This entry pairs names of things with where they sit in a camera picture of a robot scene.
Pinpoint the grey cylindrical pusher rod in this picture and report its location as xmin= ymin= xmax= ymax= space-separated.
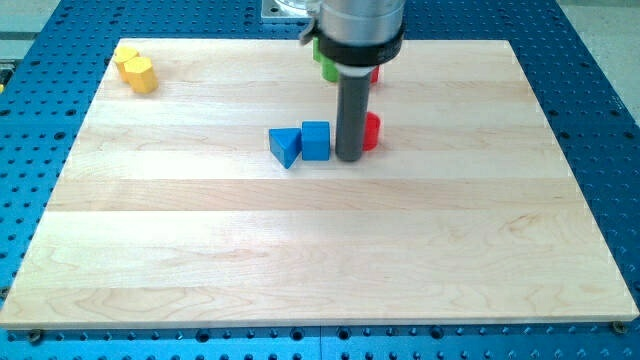
xmin=335 ymin=74 xmax=371 ymax=162

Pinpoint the red cylinder block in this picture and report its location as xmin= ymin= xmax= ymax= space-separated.
xmin=362 ymin=112 xmax=381 ymax=151

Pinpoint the green block behind arm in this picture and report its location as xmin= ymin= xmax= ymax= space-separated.
xmin=312 ymin=37 xmax=322 ymax=63

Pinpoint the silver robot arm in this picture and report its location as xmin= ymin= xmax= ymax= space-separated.
xmin=299 ymin=0 xmax=405 ymax=162

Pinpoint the red block behind rod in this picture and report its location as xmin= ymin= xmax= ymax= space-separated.
xmin=370 ymin=66 xmax=380 ymax=84

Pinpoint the green cylinder block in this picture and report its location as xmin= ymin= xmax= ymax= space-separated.
xmin=320 ymin=56 xmax=339 ymax=83

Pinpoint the blue cube block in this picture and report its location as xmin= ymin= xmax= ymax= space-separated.
xmin=301 ymin=121 xmax=331 ymax=161

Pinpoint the blue triangle block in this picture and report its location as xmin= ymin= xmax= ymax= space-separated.
xmin=268 ymin=128 xmax=302 ymax=169

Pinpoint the silver robot mounting plate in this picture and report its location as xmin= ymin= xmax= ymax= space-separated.
xmin=260 ymin=0 xmax=320 ymax=22

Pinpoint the yellow hexagon block front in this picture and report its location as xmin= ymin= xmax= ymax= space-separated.
xmin=124 ymin=57 xmax=158 ymax=94

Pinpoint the light wooden board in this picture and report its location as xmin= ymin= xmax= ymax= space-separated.
xmin=1 ymin=39 xmax=638 ymax=329

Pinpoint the yellow block rear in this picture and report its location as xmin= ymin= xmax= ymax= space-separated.
xmin=112 ymin=46 xmax=139 ymax=83

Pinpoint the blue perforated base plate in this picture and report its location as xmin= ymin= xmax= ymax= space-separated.
xmin=1 ymin=0 xmax=639 ymax=359

